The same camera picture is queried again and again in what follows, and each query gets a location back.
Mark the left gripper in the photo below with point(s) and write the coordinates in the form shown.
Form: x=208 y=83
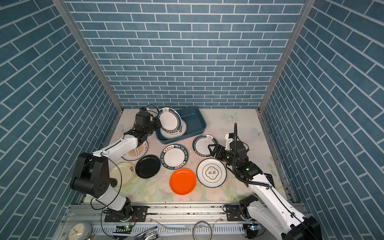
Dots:
x=156 y=121

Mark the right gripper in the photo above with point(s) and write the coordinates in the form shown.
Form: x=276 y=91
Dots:
x=216 y=150

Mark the green rim plate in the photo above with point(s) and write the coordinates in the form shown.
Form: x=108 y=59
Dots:
x=170 y=120
x=201 y=144

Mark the white plate red characters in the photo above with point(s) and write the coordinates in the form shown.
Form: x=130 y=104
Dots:
x=177 y=134

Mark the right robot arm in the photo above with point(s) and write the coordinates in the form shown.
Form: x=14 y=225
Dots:
x=266 y=205

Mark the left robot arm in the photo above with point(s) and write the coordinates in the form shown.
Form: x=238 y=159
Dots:
x=91 y=174

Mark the teal plastic bin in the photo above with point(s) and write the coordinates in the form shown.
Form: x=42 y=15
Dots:
x=195 y=123

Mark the white plate quatrefoil pattern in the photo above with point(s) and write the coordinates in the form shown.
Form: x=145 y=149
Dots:
x=211 y=173

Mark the white plate orange sunburst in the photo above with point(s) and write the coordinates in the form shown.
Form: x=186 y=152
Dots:
x=136 y=153

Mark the Hao Wei green plate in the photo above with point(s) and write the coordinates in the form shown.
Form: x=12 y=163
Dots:
x=174 y=156

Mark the black plate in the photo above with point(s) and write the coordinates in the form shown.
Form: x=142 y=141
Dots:
x=148 y=166

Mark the cream plate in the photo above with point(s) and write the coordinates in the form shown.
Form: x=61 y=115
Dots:
x=123 y=174

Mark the black calculator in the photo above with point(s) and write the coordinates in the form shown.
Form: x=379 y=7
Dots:
x=270 y=179

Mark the white analog clock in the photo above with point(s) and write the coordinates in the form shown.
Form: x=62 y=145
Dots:
x=80 y=231

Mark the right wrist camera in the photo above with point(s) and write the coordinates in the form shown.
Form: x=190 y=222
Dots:
x=229 y=138

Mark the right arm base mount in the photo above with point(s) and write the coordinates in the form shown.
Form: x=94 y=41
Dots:
x=235 y=213

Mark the aluminium rail frame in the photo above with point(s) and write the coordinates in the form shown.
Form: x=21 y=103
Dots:
x=172 y=220

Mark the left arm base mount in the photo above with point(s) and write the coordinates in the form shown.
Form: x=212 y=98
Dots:
x=127 y=214

